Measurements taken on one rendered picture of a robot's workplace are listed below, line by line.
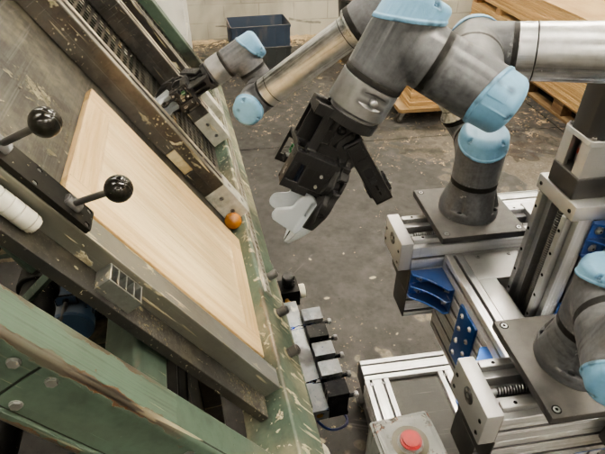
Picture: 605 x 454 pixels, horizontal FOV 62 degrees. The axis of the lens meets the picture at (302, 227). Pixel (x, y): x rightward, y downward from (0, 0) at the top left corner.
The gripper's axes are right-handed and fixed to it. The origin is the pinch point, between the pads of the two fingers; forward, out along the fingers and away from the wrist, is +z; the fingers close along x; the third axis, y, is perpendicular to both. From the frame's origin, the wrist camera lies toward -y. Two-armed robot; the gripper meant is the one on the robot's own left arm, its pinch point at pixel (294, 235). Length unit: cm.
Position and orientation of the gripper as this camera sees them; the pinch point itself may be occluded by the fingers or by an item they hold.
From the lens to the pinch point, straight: 72.9
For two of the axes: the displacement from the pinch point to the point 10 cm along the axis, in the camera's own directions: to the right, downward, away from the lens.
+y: -8.8, -3.1, -3.7
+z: -4.7, 7.5, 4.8
